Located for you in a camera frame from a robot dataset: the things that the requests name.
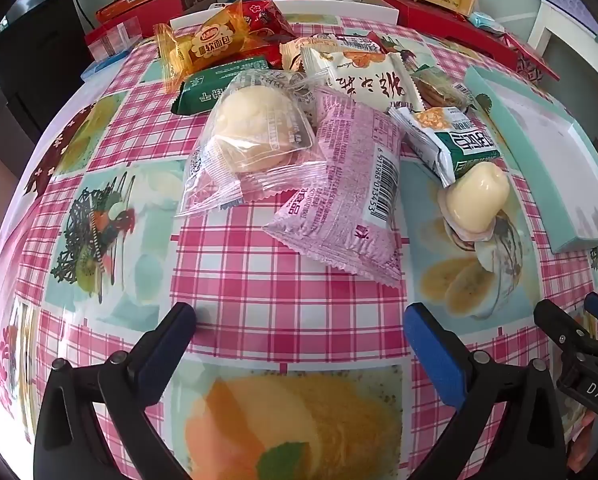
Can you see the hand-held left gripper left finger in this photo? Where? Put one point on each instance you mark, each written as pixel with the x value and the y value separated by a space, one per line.
pixel 166 342

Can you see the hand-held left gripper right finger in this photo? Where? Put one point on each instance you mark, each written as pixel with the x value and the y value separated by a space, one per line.
pixel 436 357

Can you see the teal-edged white tray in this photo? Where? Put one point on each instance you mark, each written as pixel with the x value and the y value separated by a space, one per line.
pixel 544 150

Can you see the pink snack packet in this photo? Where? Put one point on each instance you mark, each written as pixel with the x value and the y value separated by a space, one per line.
pixel 339 200

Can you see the green and white snack packet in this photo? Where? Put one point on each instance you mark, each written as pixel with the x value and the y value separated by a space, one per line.
pixel 459 142

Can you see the clear packet of yellow cakes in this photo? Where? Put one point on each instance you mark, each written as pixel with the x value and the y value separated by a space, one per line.
pixel 249 130

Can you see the green biscuit packet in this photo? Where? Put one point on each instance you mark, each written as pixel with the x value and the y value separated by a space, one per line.
pixel 204 90

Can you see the clear cracker packet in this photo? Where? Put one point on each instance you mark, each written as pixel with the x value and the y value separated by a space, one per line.
pixel 439 87

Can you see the large white orange-print packet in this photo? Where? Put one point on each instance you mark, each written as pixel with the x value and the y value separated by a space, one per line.
pixel 364 77

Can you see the orange bread packet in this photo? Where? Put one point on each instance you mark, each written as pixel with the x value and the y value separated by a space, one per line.
pixel 209 42

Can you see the puffy red snack packet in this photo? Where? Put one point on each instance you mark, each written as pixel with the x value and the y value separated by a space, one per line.
pixel 264 17

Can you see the pink checkered food-print tablecloth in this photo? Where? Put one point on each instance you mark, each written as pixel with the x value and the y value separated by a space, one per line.
pixel 239 270

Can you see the pink patterned box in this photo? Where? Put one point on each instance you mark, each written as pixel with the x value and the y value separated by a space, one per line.
pixel 534 62

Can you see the white desk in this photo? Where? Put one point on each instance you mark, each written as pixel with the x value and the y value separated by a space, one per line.
pixel 549 25

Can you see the black cabinet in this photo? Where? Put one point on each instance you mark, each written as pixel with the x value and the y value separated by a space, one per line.
pixel 34 70

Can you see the blue tissue pack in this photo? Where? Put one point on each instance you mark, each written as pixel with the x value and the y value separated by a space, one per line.
pixel 485 21

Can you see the red gift box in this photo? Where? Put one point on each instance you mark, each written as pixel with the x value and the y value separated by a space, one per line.
pixel 429 15

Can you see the white foam board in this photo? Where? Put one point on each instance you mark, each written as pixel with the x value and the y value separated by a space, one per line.
pixel 329 7

